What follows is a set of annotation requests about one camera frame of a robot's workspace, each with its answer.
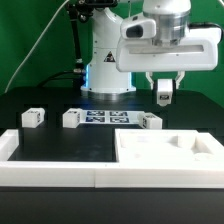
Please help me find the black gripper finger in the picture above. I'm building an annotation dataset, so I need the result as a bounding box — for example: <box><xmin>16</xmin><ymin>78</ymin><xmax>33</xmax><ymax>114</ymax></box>
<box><xmin>145</xmin><ymin>72</ymin><xmax>154</xmax><ymax>90</ymax></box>
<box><xmin>175</xmin><ymin>71</ymin><xmax>185</xmax><ymax>89</ymax></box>

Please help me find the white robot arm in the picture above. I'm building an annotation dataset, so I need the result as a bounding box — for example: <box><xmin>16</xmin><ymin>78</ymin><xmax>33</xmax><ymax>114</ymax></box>
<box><xmin>81</xmin><ymin>0</ymin><xmax>223</xmax><ymax>106</ymax></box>

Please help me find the black cable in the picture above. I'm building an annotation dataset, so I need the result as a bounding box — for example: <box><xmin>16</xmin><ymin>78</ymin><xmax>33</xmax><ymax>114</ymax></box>
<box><xmin>37</xmin><ymin>69</ymin><xmax>84</xmax><ymax>89</ymax></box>

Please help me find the white U-shaped fence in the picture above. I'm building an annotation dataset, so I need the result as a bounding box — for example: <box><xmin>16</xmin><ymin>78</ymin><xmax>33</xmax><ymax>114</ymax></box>
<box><xmin>0</xmin><ymin>129</ymin><xmax>224</xmax><ymax>188</ymax></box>

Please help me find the fiducial marker sheet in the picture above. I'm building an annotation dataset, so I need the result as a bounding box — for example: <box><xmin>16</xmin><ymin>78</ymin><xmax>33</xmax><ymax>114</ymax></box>
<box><xmin>80</xmin><ymin>110</ymin><xmax>140</xmax><ymax>124</ymax></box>

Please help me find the white square tabletop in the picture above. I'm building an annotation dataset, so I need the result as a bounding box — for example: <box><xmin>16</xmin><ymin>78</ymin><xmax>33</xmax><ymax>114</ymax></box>
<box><xmin>114</xmin><ymin>129</ymin><xmax>224</xmax><ymax>169</ymax></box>

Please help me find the black camera pole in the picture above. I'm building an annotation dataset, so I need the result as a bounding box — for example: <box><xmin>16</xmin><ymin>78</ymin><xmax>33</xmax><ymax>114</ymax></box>
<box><xmin>66</xmin><ymin>3</ymin><xmax>85</xmax><ymax>71</ymax></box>

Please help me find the white cable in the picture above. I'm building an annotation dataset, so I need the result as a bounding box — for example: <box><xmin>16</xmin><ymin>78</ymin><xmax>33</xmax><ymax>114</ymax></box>
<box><xmin>3</xmin><ymin>0</ymin><xmax>72</xmax><ymax>94</ymax></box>

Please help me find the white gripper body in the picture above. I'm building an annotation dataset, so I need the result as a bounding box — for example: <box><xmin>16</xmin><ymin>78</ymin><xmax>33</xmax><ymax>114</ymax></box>
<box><xmin>116</xmin><ymin>27</ymin><xmax>221</xmax><ymax>72</ymax></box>

